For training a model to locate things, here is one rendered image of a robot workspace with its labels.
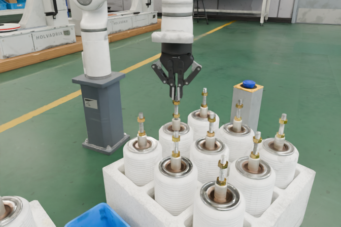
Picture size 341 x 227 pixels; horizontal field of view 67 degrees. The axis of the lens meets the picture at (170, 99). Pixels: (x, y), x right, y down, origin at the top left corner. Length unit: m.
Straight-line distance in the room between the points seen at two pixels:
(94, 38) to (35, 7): 1.97
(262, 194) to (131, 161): 0.29
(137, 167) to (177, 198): 0.13
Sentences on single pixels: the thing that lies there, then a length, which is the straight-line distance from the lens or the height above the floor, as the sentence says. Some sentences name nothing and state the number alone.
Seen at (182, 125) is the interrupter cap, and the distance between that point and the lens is 0.74.
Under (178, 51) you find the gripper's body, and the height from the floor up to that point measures 0.47.
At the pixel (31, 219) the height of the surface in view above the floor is 0.23.
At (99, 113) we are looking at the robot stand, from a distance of 1.02.
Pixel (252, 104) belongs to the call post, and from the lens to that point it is 0.87.
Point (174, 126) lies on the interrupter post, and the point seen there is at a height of 0.26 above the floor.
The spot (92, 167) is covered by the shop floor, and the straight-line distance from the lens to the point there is 1.03.
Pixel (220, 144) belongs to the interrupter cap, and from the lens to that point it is 0.66.
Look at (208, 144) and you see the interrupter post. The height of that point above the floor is 0.26.
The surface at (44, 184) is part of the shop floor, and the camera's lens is 1.02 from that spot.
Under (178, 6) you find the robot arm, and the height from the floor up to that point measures 0.57.
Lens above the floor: 0.61
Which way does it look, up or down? 23 degrees down
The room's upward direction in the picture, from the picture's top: straight up
